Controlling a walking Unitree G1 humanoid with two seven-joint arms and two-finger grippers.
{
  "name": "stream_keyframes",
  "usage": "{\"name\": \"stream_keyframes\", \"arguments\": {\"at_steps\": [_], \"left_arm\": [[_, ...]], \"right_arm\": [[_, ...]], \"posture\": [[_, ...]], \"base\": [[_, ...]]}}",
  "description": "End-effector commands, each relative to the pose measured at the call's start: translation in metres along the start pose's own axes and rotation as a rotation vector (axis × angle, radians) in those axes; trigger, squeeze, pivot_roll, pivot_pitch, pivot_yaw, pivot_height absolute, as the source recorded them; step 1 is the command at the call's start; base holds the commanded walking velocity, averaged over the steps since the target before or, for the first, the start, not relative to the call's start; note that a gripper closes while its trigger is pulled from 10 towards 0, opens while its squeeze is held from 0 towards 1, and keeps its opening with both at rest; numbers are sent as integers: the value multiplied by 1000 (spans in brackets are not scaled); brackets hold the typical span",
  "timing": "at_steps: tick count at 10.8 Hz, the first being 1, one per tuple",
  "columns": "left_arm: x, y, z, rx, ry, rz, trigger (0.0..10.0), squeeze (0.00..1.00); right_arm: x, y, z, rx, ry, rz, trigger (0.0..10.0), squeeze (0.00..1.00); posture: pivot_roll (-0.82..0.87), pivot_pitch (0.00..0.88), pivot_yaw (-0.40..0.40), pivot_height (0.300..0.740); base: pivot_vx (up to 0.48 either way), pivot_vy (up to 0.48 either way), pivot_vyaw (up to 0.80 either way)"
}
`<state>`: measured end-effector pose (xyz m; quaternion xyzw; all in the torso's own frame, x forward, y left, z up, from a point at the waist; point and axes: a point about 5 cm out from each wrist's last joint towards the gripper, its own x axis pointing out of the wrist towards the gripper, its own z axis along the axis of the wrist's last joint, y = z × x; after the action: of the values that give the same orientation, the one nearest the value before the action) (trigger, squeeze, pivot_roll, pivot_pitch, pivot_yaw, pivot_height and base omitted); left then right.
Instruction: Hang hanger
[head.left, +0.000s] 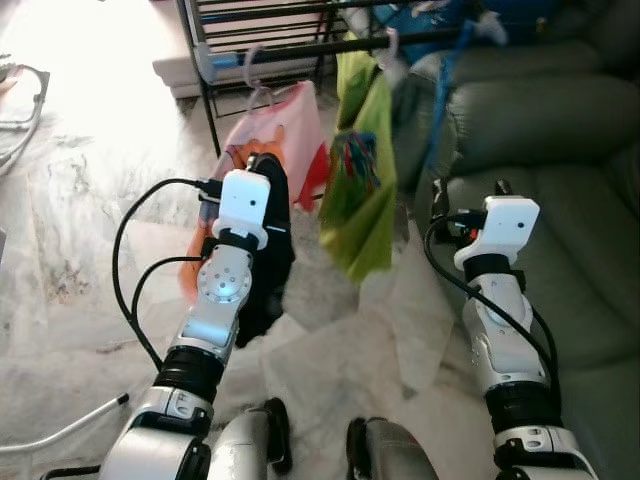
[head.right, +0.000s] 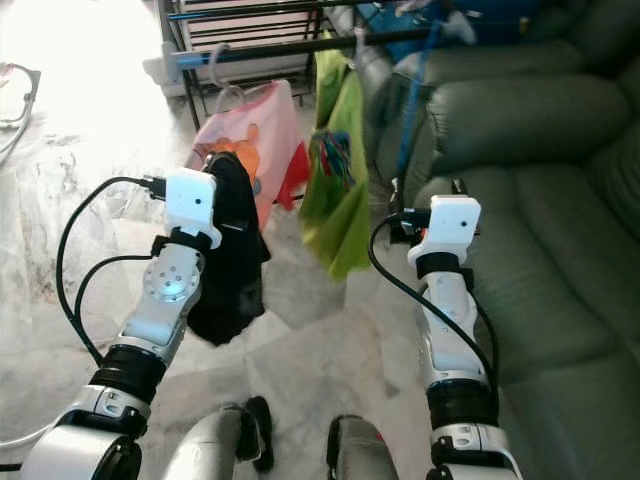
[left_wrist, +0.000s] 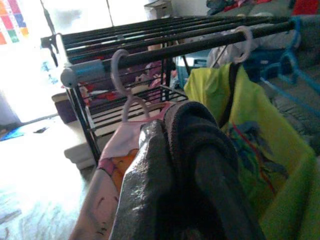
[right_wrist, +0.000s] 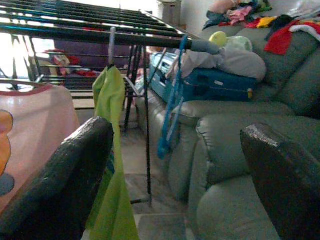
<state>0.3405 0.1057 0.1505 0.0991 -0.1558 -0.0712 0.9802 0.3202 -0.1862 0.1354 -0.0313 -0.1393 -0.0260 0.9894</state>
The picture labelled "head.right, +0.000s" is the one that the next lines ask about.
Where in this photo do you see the black garment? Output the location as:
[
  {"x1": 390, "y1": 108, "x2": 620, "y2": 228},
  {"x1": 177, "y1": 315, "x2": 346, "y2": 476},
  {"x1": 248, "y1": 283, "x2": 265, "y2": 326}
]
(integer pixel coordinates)
[{"x1": 188, "y1": 152, "x2": 271, "y2": 346}]

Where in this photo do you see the pink plastic hanger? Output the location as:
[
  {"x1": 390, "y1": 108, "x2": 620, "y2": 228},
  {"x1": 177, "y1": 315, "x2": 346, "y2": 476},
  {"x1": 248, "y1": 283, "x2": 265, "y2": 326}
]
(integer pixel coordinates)
[{"x1": 210, "y1": 42, "x2": 251, "y2": 111}]

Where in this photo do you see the green garment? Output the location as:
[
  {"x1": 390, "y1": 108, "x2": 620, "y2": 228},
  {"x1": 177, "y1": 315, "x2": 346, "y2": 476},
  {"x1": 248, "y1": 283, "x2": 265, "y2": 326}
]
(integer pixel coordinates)
[{"x1": 298, "y1": 45, "x2": 373, "y2": 281}]

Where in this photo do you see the green leather sofa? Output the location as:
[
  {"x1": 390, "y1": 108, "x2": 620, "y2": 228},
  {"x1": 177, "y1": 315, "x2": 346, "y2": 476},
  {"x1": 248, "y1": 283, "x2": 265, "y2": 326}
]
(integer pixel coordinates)
[{"x1": 350, "y1": 0, "x2": 640, "y2": 480}]

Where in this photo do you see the pink garment orange print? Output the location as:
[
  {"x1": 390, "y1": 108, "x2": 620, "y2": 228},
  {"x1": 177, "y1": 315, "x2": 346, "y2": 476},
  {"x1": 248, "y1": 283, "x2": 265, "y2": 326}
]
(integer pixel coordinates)
[{"x1": 188, "y1": 80, "x2": 311, "y2": 236}]

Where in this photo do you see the blue garment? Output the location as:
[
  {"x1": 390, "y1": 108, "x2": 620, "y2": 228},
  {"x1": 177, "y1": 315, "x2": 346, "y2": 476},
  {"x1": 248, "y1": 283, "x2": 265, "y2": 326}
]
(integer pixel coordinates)
[{"x1": 355, "y1": 0, "x2": 541, "y2": 61}]

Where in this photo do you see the grey baby bouncer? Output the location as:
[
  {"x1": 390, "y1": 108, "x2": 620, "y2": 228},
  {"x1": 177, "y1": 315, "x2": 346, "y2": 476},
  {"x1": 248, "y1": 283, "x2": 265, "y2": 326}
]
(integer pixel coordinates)
[{"x1": 0, "y1": 60, "x2": 41, "y2": 161}]

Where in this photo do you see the silver robot right leg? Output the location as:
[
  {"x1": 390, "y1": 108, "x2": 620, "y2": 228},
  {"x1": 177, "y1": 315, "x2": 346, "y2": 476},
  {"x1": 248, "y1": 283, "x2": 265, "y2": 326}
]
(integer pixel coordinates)
[{"x1": 325, "y1": 415, "x2": 406, "y2": 480}]

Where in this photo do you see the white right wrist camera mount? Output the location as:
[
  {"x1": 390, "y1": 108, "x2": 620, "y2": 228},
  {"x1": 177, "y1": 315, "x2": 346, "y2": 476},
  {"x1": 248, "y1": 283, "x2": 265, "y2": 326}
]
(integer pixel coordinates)
[{"x1": 408, "y1": 195, "x2": 483, "y2": 271}]

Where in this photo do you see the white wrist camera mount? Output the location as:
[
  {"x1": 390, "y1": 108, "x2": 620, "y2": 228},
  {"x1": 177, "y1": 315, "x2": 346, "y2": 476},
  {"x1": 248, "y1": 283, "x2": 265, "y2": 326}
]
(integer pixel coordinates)
[
  {"x1": 408, "y1": 195, "x2": 483, "y2": 271},
  {"x1": 165, "y1": 168, "x2": 223, "y2": 249}
]

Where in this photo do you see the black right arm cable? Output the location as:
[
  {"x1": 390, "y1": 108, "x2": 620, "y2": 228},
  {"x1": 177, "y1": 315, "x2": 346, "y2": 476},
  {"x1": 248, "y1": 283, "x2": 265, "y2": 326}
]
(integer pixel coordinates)
[{"x1": 368, "y1": 215, "x2": 501, "y2": 391}]

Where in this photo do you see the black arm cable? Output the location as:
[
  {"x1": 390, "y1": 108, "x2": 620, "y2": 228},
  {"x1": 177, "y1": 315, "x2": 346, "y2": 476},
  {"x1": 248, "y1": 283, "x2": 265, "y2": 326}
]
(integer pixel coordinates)
[
  {"x1": 368, "y1": 215, "x2": 501, "y2": 391},
  {"x1": 57, "y1": 177, "x2": 169, "y2": 366}
]

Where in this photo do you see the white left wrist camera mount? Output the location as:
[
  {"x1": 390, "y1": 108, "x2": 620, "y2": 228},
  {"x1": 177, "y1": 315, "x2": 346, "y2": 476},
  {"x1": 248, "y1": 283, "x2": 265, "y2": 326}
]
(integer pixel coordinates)
[{"x1": 165, "y1": 168, "x2": 223, "y2": 249}]

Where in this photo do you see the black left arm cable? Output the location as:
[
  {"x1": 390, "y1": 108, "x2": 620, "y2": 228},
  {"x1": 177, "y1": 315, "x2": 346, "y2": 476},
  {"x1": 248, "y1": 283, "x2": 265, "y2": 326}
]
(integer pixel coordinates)
[{"x1": 57, "y1": 177, "x2": 169, "y2": 366}]

